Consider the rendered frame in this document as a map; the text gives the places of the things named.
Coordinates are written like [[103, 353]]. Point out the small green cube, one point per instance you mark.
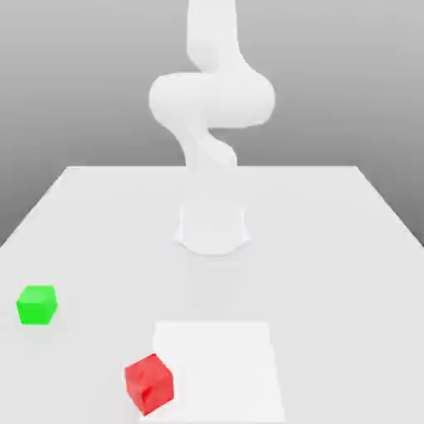
[[35, 305]]

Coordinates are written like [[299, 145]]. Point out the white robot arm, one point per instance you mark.
[[212, 99]]

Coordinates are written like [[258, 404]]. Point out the small red cube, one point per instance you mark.
[[149, 384]]

